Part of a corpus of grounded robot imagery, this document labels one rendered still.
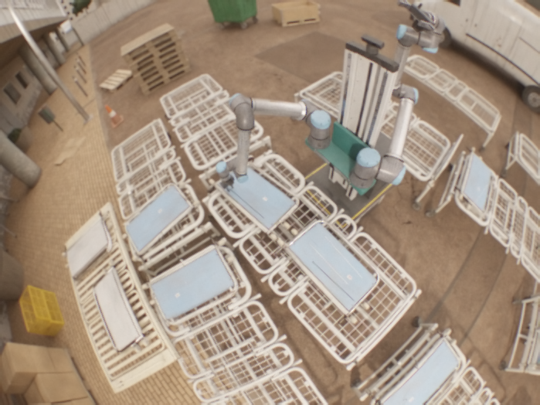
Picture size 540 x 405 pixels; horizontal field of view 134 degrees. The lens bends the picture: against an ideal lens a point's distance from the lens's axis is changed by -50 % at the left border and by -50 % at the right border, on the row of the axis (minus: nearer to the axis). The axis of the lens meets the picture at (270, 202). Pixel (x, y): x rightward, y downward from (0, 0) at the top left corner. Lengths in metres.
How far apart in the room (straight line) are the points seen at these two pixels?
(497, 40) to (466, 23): 0.94
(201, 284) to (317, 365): 1.36
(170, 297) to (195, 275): 0.31
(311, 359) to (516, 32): 8.03
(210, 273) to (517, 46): 8.10
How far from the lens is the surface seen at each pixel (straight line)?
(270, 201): 2.03
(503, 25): 7.61
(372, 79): 1.49
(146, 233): 2.40
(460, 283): 3.02
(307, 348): 2.38
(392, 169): 1.57
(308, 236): 1.88
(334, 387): 2.51
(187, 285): 2.00
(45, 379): 3.53
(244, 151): 1.60
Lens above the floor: 2.35
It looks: 62 degrees down
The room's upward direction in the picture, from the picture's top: 15 degrees counter-clockwise
